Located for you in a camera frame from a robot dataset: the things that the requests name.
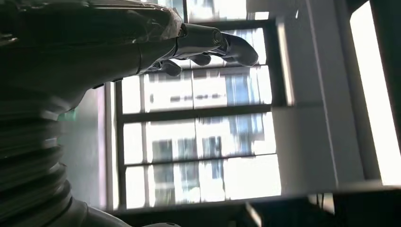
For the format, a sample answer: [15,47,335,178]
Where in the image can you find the building outside window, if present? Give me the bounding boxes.
[121,0,282,210]

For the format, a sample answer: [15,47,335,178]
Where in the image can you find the ceiling light strip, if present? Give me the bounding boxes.
[349,0,401,186]

